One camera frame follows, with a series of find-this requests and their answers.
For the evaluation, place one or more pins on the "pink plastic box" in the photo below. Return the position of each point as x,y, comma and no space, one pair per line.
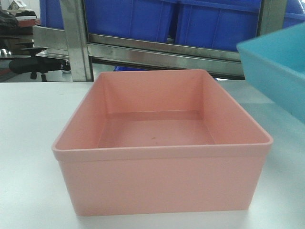
160,142

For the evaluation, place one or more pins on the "light blue plastic box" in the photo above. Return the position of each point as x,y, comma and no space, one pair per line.
275,65

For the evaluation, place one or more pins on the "blue bin under shelf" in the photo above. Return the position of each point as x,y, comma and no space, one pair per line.
123,68

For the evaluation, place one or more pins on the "stainless steel shelf rack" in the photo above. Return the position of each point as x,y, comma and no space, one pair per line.
82,49

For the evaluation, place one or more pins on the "blue storage bin middle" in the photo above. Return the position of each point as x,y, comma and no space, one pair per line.
147,20

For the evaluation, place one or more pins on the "blue storage bin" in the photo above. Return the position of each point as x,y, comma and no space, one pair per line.
216,24
50,14
147,20

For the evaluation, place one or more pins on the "blue storage bin right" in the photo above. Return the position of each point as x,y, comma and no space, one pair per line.
216,24

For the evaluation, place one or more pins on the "black office chair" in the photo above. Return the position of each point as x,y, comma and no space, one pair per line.
35,64

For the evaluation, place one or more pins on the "blue storage bin left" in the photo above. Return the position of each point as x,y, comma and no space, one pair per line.
50,14

